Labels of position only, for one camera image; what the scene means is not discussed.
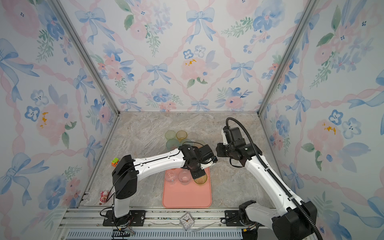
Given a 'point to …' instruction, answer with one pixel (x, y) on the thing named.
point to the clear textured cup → (184, 176)
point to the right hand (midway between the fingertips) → (219, 147)
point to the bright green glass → (202, 180)
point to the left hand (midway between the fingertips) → (200, 171)
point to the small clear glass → (170, 176)
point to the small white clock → (187, 221)
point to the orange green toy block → (115, 162)
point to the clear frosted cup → (193, 136)
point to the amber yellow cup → (180, 135)
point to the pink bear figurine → (103, 196)
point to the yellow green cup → (198, 145)
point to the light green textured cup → (170, 134)
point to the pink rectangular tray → (180, 191)
